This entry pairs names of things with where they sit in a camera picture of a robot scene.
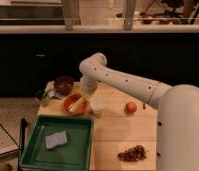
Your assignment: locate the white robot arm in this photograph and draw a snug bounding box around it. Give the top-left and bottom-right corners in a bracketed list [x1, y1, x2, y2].
[79, 53, 199, 171]

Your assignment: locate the dark brown bowl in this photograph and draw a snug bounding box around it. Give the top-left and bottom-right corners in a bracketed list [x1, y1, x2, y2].
[54, 76, 74, 95]

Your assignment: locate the yellow banana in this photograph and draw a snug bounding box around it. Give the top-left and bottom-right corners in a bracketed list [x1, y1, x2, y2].
[69, 96, 85, 112]

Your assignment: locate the orange red bowl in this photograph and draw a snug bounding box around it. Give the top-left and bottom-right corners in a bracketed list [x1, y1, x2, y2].
[62, 93, 88, 116]

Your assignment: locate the bunch of dark grapes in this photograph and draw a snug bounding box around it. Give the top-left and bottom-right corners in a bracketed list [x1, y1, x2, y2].
[117, 145, 146, 162]

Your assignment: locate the white cup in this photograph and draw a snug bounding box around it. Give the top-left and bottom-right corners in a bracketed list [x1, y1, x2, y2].
[90, 98, 105, 116]

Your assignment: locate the orange fruit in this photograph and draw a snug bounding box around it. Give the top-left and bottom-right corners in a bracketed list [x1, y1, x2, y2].
[125, 102, 137, 114]

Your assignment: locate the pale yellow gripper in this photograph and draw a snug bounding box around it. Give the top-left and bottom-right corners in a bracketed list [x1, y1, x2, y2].
[80, 78, 97, 99]

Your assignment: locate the black office chair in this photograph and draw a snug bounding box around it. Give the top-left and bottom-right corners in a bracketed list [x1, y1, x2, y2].
[155, 0, 194, 19]

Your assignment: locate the green plastic tray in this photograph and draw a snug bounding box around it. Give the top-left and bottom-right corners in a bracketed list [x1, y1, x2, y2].
[20, 115, 93, 171]

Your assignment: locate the blue grey sponge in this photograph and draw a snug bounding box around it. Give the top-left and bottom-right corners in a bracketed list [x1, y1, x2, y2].
[45, 131, 68, 149]

